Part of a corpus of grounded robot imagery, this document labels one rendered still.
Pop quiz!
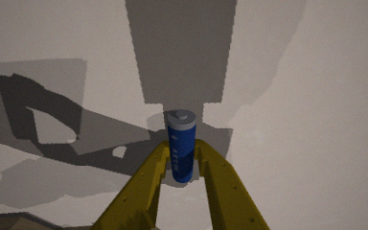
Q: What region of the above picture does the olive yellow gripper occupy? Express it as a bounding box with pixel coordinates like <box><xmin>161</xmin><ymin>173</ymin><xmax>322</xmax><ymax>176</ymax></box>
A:
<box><xmin>89</xmin><ymin>139</ymin><xmax>270</xmax><ymax>230</ymax></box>

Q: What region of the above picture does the blue battery with grey end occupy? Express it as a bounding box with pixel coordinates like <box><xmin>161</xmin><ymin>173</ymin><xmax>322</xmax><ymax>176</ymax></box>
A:
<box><xmin>167</xmin><ymin>109</ymin><xmax>196</xmax><ymax>183</ymax></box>

